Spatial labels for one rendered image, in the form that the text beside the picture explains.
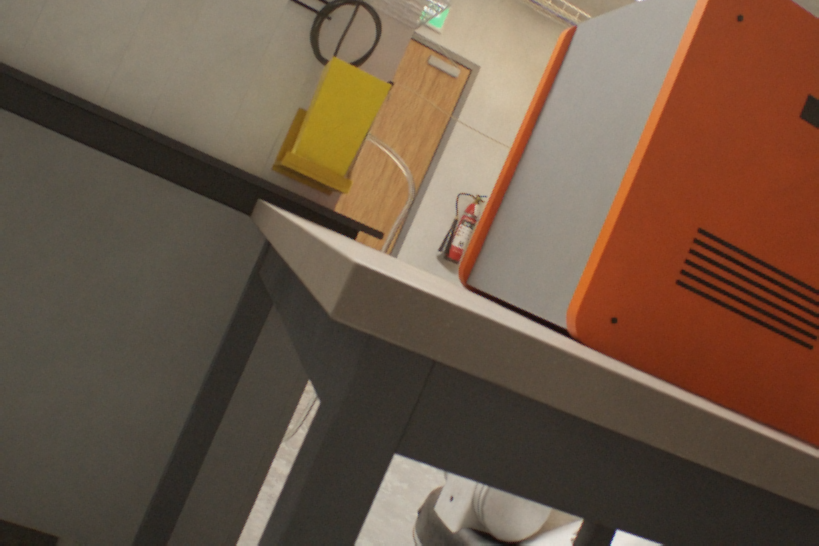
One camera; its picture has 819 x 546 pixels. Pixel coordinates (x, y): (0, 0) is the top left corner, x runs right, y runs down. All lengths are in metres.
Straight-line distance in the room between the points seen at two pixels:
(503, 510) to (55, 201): 1.16
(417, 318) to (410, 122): 5.00
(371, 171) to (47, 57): 4.22
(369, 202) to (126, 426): 4.20
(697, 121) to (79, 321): 0.87
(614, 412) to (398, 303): 0.14
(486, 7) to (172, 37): 4.56
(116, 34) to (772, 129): 0.88
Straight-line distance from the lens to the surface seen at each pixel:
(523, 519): 1.83
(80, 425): 1.22
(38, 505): 1.27
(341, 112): 1.05
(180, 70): 1.17
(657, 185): 0.79
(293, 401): 1.20
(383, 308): 0.36
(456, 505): 1.85
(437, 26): 5.43
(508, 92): 5.59
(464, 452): 0.43
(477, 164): 5.48
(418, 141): 5.36
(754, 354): 0.89
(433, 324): 0.37
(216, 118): 1.16
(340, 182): 1.03
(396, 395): 0.40
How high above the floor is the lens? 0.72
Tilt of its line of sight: 2 degrees up
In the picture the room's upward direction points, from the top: 24 degrees clockwise
